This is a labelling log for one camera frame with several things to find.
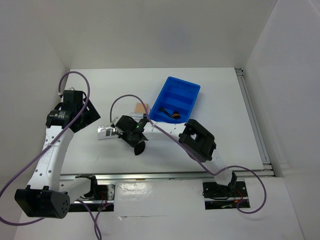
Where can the beige square makeup sponge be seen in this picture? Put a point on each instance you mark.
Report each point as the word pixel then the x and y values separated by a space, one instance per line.
pixel 142 108

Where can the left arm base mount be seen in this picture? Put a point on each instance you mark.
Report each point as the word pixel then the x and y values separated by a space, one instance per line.
pixel 100 197

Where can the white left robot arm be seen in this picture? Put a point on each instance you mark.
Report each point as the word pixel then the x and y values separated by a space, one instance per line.
pixel 44 195

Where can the front aluminium rail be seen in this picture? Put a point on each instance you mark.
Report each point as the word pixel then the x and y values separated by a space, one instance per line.
pixel 142 176

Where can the blue divided plastic bin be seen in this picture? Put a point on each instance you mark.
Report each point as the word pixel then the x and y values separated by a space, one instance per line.
pixel 175 95

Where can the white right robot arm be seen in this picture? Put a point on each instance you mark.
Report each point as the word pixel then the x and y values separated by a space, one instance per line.
pixel 199 144

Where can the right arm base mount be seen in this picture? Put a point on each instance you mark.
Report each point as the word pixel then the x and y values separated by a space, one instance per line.
pixel 218 198

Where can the hair pin card in plastic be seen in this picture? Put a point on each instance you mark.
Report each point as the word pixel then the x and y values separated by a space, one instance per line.
pixel 105 132

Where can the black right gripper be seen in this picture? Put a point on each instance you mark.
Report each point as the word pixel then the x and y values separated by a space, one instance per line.
pixel 122 135

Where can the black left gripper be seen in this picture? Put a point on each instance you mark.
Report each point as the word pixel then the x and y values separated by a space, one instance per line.
pixel 92 115

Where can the short brown kabuki brush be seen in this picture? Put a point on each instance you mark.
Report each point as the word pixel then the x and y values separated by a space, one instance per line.
pixel 176 115

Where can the black fan makeup brush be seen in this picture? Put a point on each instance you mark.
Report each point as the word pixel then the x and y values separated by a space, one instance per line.
pixel 139 148

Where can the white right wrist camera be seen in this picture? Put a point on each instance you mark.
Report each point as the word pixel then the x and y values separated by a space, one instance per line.
pixel 114 121

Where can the thin black makeup brush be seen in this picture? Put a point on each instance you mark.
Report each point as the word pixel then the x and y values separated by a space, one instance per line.
pixel 162 109

